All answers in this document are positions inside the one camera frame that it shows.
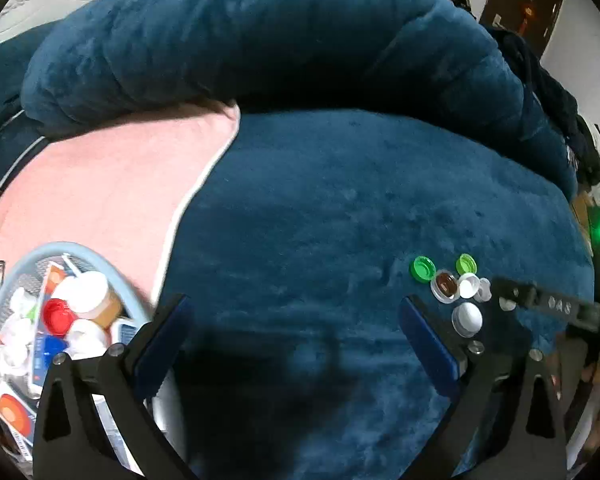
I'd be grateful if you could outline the red bottle cap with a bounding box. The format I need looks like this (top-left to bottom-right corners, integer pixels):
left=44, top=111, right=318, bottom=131
left=42, top=298, right=76, bottom=336

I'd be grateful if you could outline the white round lid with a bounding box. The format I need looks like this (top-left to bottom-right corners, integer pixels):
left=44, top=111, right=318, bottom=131
left=67, top=319, right=111, bottom=359

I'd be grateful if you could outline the small white bottle cap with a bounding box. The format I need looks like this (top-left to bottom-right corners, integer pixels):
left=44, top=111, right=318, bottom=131
left=458, top=273, right=481, bottom=300

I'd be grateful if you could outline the brown door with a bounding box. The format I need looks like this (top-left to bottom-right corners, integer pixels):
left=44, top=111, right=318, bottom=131
left=479, top=0, right=566, bottom=57

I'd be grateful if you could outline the pink towel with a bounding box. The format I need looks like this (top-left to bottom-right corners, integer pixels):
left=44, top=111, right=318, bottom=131
left=0, top=102, right=242, bottom=382

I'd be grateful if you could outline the brown and clear bottle cap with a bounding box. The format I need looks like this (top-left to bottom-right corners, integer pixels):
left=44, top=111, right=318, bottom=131
left=430, top=270, right=462, bottom=304

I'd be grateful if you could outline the rolled dark blue plush blanket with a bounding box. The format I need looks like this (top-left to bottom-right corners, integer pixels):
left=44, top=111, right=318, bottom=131
left=20, top=0, right=581, bottom=197

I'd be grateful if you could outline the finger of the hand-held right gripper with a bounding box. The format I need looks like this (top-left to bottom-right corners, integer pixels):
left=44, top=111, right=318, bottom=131
left=490, top=277, right=600, bottom=329

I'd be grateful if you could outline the blue bottle cap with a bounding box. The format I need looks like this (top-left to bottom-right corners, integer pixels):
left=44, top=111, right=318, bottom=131
left=34, top=336, right=69, bottom=369

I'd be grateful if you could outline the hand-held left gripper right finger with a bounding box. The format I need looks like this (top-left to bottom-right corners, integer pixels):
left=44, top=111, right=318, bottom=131
left=399, top=296, right=567, bottom=480

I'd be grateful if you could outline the person's right hand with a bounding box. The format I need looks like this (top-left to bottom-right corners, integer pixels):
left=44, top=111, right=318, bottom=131
left=550, top=346, right=600, bottom=467

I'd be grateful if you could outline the navy bedding with white piping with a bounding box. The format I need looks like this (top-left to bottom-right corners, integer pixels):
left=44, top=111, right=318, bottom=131
left=0, top=22, right=52, bottom=221

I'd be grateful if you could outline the light blue plastic basket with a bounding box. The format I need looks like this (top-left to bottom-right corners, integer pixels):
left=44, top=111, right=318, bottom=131
left=0, top=242, right=156, bottom=411

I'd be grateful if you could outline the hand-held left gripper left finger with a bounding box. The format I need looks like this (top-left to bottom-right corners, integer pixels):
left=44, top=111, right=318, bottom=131
left=32, top=294, right=201, bottom=480

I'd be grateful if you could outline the large white bottle cap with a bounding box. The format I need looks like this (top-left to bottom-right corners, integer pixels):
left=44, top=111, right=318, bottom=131
left=451, top=302, right=483, bottom=338

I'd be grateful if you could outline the orange and white card box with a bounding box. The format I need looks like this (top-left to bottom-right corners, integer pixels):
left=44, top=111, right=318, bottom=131
left=0, top=381, right=39, bottom=450
left=39, top=261, right=82, bottom=306

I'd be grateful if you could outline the amber bottle with white lid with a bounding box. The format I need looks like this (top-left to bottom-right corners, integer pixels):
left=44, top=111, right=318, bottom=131
left=52, top=271, right=123, bottom=329

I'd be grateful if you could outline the dark clothing pile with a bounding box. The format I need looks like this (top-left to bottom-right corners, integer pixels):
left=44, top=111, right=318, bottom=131
left=480, top=22, right=600, bottom=187

